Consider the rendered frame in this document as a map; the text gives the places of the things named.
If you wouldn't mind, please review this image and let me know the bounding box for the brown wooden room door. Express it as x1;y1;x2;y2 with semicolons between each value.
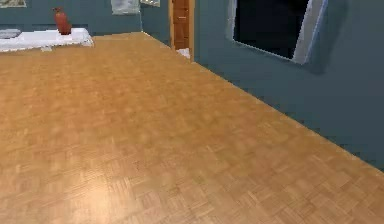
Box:
168;0;196;62

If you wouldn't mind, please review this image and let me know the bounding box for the red vase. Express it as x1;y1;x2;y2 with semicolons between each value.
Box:
52;6;73;36

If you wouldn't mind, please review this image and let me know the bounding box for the white low table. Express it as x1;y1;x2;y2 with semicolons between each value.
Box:
0;27;95;53

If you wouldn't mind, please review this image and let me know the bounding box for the dark window with white frame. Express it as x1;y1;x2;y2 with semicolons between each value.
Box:
226;0;329;66

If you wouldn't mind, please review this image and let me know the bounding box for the pale framed wall picture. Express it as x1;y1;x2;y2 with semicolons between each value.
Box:
110;0;141;16

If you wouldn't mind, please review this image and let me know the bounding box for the green framed wall picture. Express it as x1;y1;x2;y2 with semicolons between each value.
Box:
0;0;28;9

